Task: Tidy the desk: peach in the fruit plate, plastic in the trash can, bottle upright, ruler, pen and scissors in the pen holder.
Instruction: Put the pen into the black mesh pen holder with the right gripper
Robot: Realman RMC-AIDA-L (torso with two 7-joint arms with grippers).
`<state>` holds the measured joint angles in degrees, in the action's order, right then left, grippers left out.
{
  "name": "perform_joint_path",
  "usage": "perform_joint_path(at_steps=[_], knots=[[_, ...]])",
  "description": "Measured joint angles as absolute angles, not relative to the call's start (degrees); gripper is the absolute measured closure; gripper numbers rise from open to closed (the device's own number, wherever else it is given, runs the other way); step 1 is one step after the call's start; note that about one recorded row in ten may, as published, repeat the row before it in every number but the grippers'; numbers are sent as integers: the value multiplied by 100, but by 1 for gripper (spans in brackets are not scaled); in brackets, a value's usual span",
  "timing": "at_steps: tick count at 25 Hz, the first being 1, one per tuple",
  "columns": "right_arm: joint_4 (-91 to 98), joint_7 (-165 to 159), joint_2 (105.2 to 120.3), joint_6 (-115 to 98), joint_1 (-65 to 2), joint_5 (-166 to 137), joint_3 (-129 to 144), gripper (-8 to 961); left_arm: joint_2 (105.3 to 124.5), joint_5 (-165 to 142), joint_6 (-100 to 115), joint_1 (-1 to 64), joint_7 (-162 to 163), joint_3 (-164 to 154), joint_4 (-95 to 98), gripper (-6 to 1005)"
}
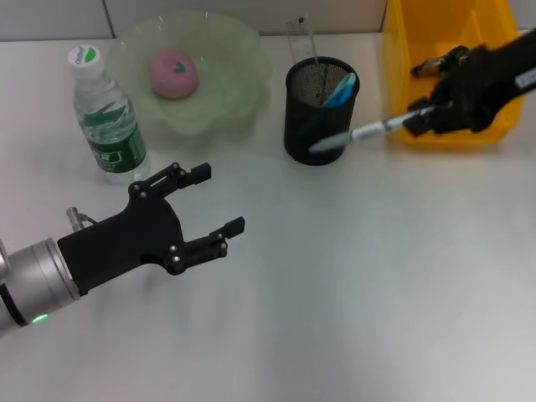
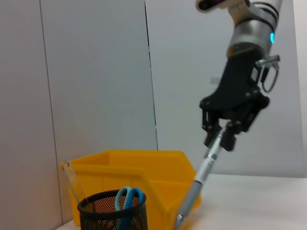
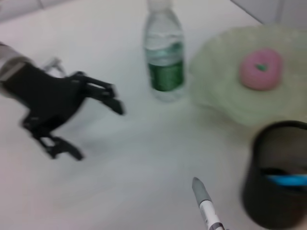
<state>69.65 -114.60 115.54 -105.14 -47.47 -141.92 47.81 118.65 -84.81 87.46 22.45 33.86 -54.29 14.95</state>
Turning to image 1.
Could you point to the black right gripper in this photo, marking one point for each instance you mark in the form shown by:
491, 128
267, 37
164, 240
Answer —
494, 79

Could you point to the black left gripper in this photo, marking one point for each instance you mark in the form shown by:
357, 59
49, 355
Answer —
117, 247

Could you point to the green plastic wrapper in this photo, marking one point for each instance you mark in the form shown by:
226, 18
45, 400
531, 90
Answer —
427, 67

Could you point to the silver white pen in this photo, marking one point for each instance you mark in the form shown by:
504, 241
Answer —
368, 132

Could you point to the blue scissors with sheath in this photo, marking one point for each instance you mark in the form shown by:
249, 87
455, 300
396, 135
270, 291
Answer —
341, 94

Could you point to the clear green-label water bottle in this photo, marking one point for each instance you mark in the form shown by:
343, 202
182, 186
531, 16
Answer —
117, 155

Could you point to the pink peach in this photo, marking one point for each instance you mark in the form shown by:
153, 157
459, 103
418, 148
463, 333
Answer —
171, 79

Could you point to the transparent plastic ruler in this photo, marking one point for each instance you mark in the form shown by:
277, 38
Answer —
301, 42

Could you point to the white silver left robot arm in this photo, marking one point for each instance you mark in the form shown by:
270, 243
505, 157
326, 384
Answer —
37, 276

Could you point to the black mesh pen holder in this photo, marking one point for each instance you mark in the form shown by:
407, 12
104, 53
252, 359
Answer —
301, 125

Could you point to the green glass fruit plate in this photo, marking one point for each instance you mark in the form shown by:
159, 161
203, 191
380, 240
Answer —
234, 84

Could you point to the yellow plastic bin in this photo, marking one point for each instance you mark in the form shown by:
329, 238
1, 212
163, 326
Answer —
419, 33

